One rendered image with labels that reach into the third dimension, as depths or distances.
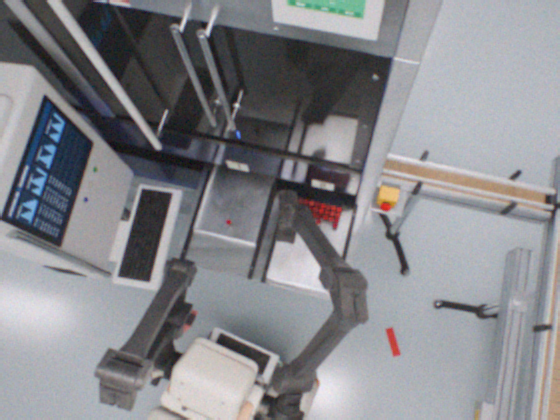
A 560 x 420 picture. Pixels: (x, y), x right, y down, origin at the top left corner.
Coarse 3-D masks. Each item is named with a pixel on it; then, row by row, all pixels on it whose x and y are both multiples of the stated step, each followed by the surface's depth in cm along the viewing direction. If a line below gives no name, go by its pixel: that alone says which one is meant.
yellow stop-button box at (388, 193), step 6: (384, 186) 170; (390, 186) 170; (396, 186) 170; (378, 192) 175; (384, 192) 169; (390, 192) 169; (396, 192) 169; (378, 198) 170; (384, 198) 169; (390, 198) 169; (396, 198) 168; (378, 204) 175; (390, 204) 171
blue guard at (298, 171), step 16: (96, 128) 176; (112, 128) 172; (128, 128) 168; (144, 144) 179; (176, 144) 171; (192, 144) 167; (208, 144) 163; (208, 160) 178; (224, 160) 174; (240, 160) 170; (256, 160) 166; (272, 160) 162; (288, 160) 159; (288, 176) 173; (304, 176) 169; (320, 176) 165; (336, 176) 161; (352, 176) 158; (352, 192) 172
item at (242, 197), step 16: (224, 176) 190; (240, 176) 190; (256, 176) 189; (208, 192) 188; (224, 192) 188; (240, 192) 188; (256, 192) 187; (208, 208) 186; (224, 208) 186; (240, 208) 186; (256, 208) 186; (208, 224) 185; (224, 224) 184; (240, 224) 184; (256, 224) 184; (240, 240) 180; (256, 240) 180
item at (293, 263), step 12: (348, 216) 183; (324, 228) 182; (300, 240) 181; (336, 240) 181; (276, 252) 180; (288, 252) 180; (300, 252) 180; (276, 264) 179; (288, 264) 179; (300, 264) 179; (312, 264) 179; (276, 276) 178; (288, 276) 178; (300, 276) 178; (312, 276) 177; (312, 288) 175
